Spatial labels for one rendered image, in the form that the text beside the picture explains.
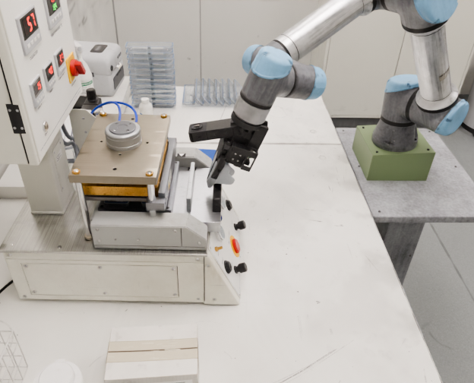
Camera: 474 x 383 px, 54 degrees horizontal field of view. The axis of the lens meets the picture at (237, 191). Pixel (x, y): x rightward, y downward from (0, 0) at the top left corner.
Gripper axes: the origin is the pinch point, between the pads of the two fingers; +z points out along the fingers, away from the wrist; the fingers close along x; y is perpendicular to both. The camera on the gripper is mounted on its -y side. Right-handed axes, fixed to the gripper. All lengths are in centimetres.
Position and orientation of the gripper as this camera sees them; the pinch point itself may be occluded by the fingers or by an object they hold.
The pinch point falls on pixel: (207, 182)
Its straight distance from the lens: 113.3
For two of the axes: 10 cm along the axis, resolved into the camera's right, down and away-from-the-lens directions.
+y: 9.3, 3.0, 2.3
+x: -0.1, -6.1, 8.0
